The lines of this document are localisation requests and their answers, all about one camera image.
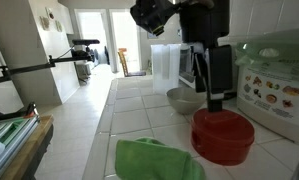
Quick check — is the clear plastic jug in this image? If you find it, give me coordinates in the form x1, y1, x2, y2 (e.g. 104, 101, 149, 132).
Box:
151, 44, 180, 95

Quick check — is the wooden chair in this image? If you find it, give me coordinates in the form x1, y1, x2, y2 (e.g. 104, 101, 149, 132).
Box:
117, 47, 147, 78

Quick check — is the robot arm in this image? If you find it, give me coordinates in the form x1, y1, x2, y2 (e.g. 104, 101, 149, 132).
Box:
130, 0, 232, 112

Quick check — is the green cloth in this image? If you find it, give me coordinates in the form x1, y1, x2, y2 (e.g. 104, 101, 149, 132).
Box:
115, 138, 206, 180

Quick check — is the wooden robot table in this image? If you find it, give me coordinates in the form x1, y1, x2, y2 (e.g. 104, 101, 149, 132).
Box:
0, 115, 54, 180

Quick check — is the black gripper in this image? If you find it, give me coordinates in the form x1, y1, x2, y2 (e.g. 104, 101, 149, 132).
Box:
179, 0, 232, 112

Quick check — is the grey bowl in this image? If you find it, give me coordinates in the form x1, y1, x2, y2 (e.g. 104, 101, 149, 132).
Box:
167, 87, 206, 115

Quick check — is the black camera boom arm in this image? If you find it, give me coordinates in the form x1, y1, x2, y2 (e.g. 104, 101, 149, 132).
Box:
0, 38, 101, 86

